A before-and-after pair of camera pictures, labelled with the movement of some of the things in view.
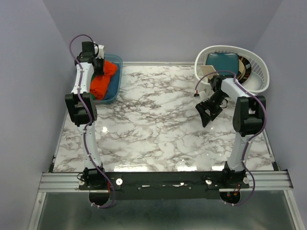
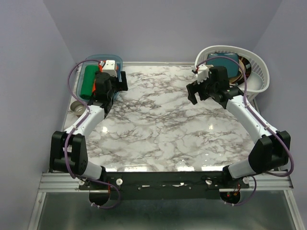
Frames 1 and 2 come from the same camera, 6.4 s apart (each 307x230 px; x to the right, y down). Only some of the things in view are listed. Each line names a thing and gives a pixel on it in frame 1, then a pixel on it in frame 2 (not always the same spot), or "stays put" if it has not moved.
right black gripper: [205, 118] → [194, 87]
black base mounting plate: [164, 185] stays put
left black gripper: [100, 71] → [122, 86]
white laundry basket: [258, 81] stays put
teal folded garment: [220, 62] stays put
